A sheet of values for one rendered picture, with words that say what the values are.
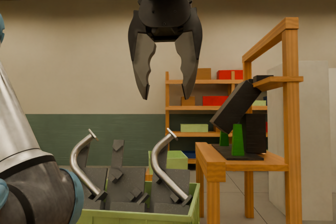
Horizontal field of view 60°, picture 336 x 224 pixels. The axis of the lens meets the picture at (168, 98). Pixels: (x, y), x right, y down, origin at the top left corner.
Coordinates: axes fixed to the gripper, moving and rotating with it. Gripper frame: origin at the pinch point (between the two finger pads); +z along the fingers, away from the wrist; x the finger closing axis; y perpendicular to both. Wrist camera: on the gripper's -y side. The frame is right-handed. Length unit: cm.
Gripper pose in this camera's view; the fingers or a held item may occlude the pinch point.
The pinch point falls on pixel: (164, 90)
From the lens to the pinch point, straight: 40.2
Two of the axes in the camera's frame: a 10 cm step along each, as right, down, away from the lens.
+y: 1.2, 0.5, 9.9
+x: -9.9, 0.1, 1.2
